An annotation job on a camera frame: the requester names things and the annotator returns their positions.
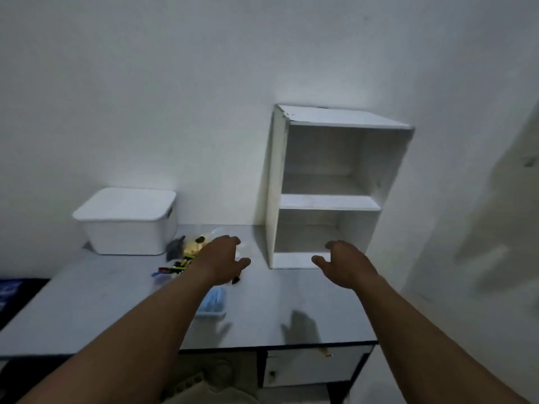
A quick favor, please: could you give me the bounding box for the person's left forearm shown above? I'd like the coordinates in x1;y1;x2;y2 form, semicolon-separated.
16;267;220;404

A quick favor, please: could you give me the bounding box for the person's right hand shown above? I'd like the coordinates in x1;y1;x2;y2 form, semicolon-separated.
311;241;380;291

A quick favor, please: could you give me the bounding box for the white wooden shelf unit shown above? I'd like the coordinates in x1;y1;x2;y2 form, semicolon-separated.
265;104;415;270

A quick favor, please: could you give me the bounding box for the beige fabric item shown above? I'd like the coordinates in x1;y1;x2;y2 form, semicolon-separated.
164;360;258;404

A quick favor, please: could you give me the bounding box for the white plastic storage bin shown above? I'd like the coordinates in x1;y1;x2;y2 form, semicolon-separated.
72;187;177;256

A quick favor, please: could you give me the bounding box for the person's left hand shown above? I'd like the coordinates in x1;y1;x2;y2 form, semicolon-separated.
191;235;252;287

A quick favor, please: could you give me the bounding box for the clear plastic container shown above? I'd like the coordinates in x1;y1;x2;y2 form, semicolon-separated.
194;286;229;321

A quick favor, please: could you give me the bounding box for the person's right forearm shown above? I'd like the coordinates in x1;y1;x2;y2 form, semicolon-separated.
347;275;531;404

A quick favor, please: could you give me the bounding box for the clear bag of yellow sticks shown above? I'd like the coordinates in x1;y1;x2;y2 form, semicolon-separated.
183;234;213;257

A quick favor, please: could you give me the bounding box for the pile of small snack bars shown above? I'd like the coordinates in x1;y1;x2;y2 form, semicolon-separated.
151;255;241;287

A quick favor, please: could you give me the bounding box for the stack of light blue packets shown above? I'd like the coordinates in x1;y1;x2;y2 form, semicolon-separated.
198;288;226;312

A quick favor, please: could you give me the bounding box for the blue patterned fabric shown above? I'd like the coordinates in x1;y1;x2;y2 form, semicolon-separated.
0;279;22;312

